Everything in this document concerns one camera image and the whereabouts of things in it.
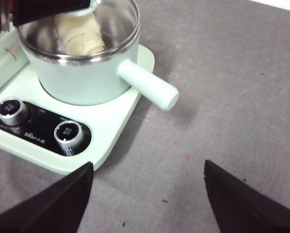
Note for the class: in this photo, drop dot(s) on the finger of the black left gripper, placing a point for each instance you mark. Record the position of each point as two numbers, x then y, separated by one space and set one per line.
50 8

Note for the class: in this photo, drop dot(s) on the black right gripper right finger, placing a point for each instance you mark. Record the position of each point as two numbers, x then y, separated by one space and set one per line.
244 206

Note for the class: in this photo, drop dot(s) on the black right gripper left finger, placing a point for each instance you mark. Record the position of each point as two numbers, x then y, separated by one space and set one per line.
50 206

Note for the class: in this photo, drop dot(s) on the white pleated bun green specks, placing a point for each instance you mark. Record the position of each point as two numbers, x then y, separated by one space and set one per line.
81 36

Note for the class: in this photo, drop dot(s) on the mint green griddle lid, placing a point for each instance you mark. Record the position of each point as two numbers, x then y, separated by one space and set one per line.
4 63

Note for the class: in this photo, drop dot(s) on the chrome control knob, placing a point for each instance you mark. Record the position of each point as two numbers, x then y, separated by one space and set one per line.
67 134
10 110

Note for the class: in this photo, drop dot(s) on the mint green breakfast machine base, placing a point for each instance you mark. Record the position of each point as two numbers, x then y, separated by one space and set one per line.
110 116

